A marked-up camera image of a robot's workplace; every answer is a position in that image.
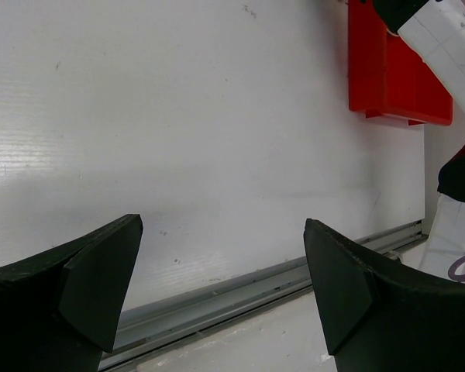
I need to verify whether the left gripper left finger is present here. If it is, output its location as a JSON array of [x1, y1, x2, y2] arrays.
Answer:
[[0, 214, 143, 371]]

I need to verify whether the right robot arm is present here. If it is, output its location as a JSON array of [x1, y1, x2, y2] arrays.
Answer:
[[373, 1, 465, 284]]

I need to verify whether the red plastic bin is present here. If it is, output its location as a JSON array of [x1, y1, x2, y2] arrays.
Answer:
[[348, 1, 453, 126]]

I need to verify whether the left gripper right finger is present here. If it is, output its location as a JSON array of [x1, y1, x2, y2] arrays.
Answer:
[[303, 219, 465, 371]]

